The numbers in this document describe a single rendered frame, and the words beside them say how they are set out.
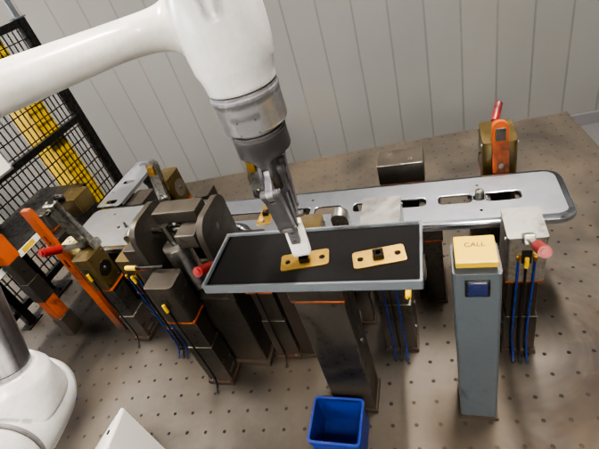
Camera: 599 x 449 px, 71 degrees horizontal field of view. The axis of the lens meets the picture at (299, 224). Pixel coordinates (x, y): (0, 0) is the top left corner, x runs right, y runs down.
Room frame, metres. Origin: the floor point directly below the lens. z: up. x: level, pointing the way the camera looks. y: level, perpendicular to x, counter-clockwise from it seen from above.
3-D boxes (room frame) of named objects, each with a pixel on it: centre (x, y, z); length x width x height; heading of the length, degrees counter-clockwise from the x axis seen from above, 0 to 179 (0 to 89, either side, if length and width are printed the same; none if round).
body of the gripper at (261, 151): (0.54, 0.01, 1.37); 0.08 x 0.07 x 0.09; 166
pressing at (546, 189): (0.94, 0.05, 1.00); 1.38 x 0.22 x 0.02; 66
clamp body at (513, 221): (0.54, -0.39, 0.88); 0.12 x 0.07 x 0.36; 156
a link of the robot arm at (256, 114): (0.54, 0.01, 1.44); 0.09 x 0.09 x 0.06
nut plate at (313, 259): (0.54, 0.01, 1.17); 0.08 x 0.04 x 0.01; 76
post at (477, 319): (0.44, -0.24, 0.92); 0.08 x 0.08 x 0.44; 66
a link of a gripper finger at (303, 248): (0.53, 0.01, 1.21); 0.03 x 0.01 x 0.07; 76
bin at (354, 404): (0.46, 0.06, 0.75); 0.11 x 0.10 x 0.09; 66
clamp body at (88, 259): (0.97, 0.57, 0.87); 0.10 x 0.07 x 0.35; 156
